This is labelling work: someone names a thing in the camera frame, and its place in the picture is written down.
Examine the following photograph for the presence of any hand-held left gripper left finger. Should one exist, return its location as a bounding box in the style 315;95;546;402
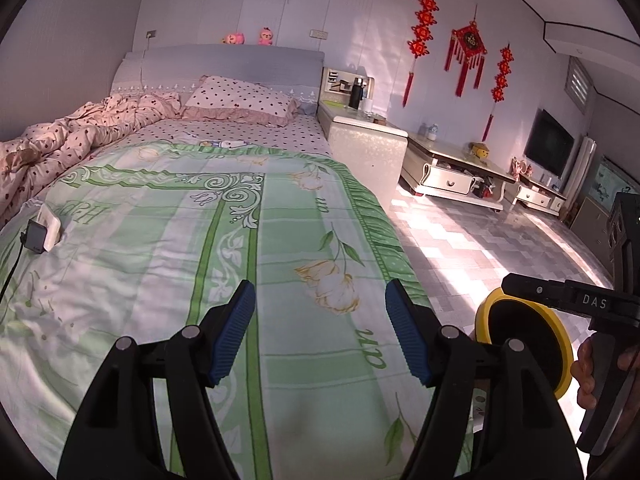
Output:
56;279;257;480

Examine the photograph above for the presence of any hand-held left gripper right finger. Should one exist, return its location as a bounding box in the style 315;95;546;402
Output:
384;279;586;480

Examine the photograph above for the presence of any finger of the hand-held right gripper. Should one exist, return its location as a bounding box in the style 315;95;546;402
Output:
501;272;568;308

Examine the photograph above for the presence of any yellow rimmed black trash bin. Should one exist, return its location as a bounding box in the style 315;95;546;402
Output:
474;287;575;401

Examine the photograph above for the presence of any person's right hand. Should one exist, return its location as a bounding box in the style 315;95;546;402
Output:
571;337;640;413

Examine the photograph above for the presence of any white small tv cabinet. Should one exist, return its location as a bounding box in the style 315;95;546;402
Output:
512;180;568;213

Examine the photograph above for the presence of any grey cabinet with painting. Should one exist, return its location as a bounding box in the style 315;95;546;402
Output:
570;155;626;248

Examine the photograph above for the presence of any green floral blanket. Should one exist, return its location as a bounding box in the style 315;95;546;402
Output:
0;142;476;480

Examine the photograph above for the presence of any white standing air conditioner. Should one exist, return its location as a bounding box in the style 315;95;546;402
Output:
562;136;597;201

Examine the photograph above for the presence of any white long tv stand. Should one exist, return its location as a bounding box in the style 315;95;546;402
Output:
402;132;518;211

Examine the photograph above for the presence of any white nightstand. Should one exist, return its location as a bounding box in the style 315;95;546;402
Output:
317;101;408;198

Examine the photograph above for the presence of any window with blind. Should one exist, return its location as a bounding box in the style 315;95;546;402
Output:
565;57;596;116

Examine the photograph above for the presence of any white charging hub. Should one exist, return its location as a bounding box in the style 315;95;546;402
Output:
27;204;62;255

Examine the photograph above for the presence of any polka dot ruffled pillow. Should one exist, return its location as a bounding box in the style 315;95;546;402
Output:
181;75;301;127

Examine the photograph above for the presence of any pink polka dot duvet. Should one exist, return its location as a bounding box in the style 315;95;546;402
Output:
0;92;183;221

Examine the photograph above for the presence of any red diamond tassel decoration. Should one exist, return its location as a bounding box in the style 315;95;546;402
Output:
444;5;488;98

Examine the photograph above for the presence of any grey upholstered bed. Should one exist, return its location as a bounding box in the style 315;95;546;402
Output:
0;44;481;480

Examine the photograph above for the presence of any black wall television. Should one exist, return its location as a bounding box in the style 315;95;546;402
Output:
524;108;575;178

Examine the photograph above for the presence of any red knot string decoration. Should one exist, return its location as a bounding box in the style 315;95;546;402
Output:
407;0;441;108
482;45;515;142

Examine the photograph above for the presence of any black power cable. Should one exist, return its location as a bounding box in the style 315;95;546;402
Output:
0;232;31;301

